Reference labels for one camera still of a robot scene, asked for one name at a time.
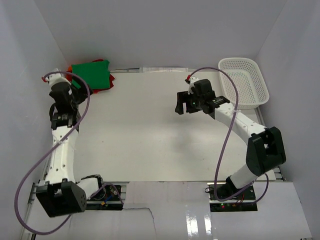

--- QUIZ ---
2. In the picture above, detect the green t shirt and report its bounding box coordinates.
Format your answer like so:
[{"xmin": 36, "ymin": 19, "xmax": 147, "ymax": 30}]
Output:
[{"xmin": 70, "ymin": 60, "xmax": 111, "ymax": 90}]

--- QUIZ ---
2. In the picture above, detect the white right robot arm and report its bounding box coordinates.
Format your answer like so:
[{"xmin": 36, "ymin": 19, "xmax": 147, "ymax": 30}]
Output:
[{"xmin": 175, "ymin": 77, "xmax": 286, "ymax": 202}]

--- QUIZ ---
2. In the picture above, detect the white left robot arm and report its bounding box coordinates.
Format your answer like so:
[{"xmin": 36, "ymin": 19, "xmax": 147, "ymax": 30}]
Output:
[{"xmin": 36, "ymin": 82, "xmax": 102, "ymax": 218}]

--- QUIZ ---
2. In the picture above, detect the folded red t shirt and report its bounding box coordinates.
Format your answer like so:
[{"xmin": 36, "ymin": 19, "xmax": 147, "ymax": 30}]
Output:
[{"xmin": 92, "ymin": 58, "xmax": 116, "ymax": 94}]

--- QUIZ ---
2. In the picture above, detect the white perforated plastic basket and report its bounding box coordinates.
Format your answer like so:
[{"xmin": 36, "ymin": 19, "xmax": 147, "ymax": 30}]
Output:
[{"xmin": 218, "ymin": 57, "xmax": 270, "ymax": 110}]

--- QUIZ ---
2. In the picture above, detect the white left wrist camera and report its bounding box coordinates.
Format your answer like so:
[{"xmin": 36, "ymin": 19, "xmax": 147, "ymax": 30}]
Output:
[{"xmin": 41, "ymin": 68, "xmax": 71, "ymax": 87}]

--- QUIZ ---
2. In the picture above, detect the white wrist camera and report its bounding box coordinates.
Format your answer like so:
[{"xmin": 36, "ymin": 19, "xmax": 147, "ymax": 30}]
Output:
[
  {"xmin": 41, "ymin": 68, "xmax": 71, "ymax": 87},
  {"xmin": 185, "ymin": 75, "xmax": 199, "ymax": 95}
]

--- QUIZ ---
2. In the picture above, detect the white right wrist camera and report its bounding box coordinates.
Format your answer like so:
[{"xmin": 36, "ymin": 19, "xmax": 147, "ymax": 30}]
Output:
[{"xmin": 185, "ymin": 75, "xmax": 199, "ymax": 95}]

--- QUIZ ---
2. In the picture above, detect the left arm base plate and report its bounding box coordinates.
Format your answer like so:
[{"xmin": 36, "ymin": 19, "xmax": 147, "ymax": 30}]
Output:
[{"xmin": 86, "ymin": 183, "xmax": 127, "ymax": 211}]

